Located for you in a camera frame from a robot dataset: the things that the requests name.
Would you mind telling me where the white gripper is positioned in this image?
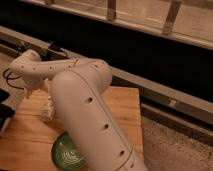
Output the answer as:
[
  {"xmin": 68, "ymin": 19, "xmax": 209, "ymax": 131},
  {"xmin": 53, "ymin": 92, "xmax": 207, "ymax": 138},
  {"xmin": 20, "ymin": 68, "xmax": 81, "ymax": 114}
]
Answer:
[{"xmin": 24, "ymin": 79, "xmax": 49, "ymax": 99}]

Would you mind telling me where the small white bottle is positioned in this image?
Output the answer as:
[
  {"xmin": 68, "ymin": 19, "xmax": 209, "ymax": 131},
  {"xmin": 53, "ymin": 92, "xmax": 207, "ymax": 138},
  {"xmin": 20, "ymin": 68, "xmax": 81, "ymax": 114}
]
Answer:
[{"xmin": 40, "ymin": 97, "xmax": 55, "ymax": 122}]

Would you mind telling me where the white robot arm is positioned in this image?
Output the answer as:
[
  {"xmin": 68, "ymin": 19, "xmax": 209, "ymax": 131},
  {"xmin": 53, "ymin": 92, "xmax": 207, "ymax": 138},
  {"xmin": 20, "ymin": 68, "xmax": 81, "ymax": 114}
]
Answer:
[{"xmin": 9, "ymin": 50, "xmax": 148, "ymax": 171}]

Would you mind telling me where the green ceramic bowl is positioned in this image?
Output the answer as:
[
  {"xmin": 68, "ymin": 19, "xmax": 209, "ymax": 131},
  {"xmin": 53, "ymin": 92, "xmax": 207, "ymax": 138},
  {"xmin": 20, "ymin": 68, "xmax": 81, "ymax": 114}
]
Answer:
[{"xmin": 51, "ymin": 132, "xmax": 86, "ymax": 171}]

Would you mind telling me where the black device at left edge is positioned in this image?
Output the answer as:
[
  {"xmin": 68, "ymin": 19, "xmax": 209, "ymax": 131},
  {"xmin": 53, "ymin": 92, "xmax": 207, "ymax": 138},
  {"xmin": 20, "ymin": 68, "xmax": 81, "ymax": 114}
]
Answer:
[{"xmin": 0, "ymin": 88, "xmax": 15, "ymax": 137}]

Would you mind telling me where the black power adapter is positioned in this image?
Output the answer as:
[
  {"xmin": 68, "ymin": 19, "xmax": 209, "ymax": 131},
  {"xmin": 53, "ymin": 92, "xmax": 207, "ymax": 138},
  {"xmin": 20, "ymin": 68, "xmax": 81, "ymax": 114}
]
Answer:
[{"xmin": 47, "ymin": 42, "xmax": 64, "ymax": 53}]

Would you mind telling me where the black coiled cable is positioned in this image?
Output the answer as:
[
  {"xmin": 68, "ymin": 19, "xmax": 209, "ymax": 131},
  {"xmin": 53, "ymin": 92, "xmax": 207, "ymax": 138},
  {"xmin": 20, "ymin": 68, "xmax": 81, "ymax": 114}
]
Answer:
[{"xmin": 2, "ymin": 66, "xmax": 26, "ymax": 91}]

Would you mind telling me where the metal window rail frame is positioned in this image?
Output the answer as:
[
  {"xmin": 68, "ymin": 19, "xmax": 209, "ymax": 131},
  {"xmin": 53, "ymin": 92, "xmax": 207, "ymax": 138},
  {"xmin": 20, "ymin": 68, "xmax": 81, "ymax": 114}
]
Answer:
[{"xmin": 21, "ymin": 0, "xmax": 213, "ymax": 50}]

